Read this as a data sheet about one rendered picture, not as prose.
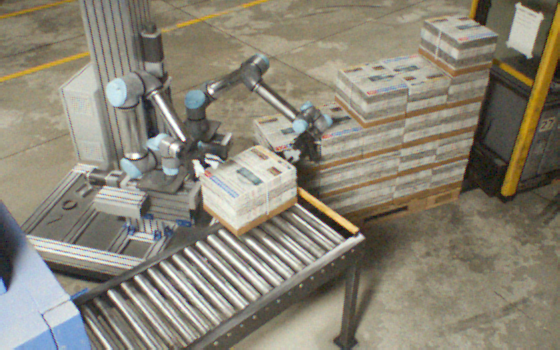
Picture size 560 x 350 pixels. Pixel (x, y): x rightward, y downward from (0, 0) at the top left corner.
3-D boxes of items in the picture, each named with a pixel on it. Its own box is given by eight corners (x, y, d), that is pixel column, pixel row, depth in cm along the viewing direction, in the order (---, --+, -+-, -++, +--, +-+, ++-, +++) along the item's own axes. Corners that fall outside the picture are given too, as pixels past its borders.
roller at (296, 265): (244, 222, 279) (246, 213, 277) (308, 275, 250) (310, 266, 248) (236, 224, 276) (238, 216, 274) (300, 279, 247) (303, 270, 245)
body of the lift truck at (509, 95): (456, 149, 460) (476, 61, 412) (508, 135, 476) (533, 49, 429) (514, 199, 408) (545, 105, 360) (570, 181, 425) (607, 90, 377)
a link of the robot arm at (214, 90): (187, 95, 332) (252, 58, 299) (200, 84, 343) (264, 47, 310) (199, 111, 336) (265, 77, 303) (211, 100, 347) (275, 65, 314)
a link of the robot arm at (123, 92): (159, 171, 284) (144, 75, 252) (135, 184, 275) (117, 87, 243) (144, 162, 290) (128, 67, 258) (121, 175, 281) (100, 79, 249)
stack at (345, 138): (254, 218, 391) (251, 118, 342) (396, 179, 427) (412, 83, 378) (275, 255, 363) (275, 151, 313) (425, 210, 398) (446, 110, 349)
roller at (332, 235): (284, 198, 293) (284, 191, 290) (349, 247, 264) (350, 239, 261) (277, 202, 290) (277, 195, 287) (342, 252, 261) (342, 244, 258)
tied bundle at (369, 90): (333, 101, 359) (336, 68, 346) (372, 92, 369) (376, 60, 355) (363, 130, 331) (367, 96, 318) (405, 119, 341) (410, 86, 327)
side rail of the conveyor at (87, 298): (288, 199, 303) (288, 182, 296) (294, 204, 300) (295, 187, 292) (49, 333, 233) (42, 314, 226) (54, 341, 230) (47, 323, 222)
